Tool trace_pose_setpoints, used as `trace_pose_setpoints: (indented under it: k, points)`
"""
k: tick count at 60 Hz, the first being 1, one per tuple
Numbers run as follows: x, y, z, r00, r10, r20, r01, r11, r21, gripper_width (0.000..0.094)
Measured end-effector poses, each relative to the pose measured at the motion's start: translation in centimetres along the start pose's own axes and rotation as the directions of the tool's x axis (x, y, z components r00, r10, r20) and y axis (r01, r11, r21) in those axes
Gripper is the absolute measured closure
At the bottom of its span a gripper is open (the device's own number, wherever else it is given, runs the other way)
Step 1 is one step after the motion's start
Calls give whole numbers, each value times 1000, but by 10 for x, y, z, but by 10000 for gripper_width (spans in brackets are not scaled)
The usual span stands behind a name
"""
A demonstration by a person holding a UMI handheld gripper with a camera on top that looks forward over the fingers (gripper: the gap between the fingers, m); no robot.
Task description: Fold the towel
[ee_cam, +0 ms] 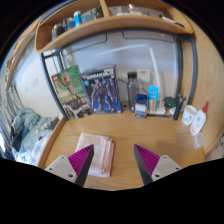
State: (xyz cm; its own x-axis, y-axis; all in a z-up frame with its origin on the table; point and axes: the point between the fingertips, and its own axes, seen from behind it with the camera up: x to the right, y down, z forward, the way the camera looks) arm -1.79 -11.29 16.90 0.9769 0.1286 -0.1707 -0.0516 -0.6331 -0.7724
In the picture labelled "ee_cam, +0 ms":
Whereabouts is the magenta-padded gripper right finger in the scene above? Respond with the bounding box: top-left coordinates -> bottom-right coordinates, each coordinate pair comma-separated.
133,143 -> 183,186

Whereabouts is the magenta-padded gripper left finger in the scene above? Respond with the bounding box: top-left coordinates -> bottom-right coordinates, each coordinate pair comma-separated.
44,143 -> 95,188

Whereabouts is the pale pink towel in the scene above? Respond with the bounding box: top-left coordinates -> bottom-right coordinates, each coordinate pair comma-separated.
75,132 -> 115,178

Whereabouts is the clear plastic container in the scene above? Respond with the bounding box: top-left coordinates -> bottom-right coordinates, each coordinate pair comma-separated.
192,132 -> 207,150

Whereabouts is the white cup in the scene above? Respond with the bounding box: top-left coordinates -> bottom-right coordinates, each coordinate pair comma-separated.
181,104 -> 198,126

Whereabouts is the white bottle with red cap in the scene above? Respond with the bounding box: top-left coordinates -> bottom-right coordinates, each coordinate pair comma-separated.
189,101 -> 210,136

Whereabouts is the teal crumpled blanket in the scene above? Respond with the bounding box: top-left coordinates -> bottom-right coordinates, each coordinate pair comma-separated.
12,107 -> 42,134

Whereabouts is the small dark blue box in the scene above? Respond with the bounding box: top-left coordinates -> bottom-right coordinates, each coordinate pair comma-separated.
134,92 -> 149,119

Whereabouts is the dark green round container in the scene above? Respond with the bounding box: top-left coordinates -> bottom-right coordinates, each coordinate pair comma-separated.
163,96 -> 178,110

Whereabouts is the light blue slim box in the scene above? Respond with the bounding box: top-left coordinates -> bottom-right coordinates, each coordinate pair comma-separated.
147,85 -> 160,114

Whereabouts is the green toy figure box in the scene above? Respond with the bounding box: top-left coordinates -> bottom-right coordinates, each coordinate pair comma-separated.
50,64 -> 93,121

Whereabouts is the dark transparent water bottle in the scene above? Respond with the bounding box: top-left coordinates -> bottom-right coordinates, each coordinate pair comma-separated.
126,71 -> 140,104

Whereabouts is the blue robot model box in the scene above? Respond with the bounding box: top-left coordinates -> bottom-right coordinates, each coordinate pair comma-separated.
79,64 -> 123,115

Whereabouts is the wooden shelf unit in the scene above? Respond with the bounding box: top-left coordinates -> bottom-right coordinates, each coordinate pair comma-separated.
34,0 -> 199,108

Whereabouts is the grey metal bed rail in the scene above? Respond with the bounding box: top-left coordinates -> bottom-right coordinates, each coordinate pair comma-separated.
0,86 -> 24,134

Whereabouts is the white wall switch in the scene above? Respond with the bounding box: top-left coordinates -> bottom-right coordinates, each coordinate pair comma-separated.
30,76 -> 40,88

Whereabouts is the white wall outlet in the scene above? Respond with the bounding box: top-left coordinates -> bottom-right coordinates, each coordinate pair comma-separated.
136,68 -> 152,83

